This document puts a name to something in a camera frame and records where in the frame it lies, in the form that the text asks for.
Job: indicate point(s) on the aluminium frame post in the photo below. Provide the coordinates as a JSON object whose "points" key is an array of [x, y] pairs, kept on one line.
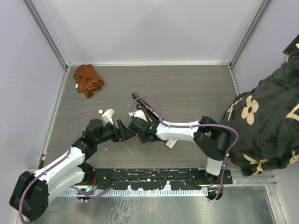
{"points": [[45, 32], [249, 32]]}

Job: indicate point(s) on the black floral fleece garment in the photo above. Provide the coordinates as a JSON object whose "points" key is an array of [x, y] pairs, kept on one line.
{"points": [[267, 119]]}

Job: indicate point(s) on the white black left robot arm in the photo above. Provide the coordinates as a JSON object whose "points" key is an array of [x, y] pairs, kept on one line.
{"points": [[34, 191]]}

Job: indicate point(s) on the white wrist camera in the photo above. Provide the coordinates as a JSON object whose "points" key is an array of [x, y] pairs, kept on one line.
{"points": [[138, 114], [107, 116]]}

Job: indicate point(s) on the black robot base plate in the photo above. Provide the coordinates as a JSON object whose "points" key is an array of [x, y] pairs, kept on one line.
{"points": [[152, 178]]}

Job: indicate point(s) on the perforated cable duct strip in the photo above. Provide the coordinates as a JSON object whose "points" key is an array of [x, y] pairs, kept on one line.
{"points": [[156, 193]]}

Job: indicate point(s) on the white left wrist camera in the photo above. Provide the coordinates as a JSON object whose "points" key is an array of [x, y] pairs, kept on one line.
{"points": [[107, 116]]}

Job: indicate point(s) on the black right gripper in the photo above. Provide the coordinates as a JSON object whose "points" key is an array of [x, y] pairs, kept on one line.
{"points": [[143, 140]]}

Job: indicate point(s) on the aluminium frame post right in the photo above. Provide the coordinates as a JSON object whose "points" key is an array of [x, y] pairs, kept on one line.
{"points": [[249, 32]]}

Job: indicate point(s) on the orange-brown cloth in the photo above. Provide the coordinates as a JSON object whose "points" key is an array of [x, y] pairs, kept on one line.
{"points": [[87, 80]]}

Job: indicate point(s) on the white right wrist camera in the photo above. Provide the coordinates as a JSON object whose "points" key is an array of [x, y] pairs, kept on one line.
{"points": [[138, 114]]}

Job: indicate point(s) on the red white staple box sleeve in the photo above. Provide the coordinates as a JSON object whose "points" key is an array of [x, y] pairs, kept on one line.
{"points": [[170, 143]]}

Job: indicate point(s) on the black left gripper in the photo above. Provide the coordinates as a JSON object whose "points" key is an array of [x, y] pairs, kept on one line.
{"points": [[122, 132]]}

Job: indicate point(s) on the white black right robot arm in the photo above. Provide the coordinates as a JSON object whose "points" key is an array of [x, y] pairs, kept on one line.
{"points": [[208, 135]]}

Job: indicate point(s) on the aluminium frame post left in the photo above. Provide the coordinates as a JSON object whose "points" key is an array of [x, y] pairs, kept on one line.
{"points": [[45, 32]]}

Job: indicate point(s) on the aluminium front rail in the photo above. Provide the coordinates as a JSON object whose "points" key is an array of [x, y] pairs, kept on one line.
{"points": [[266, 177]]}

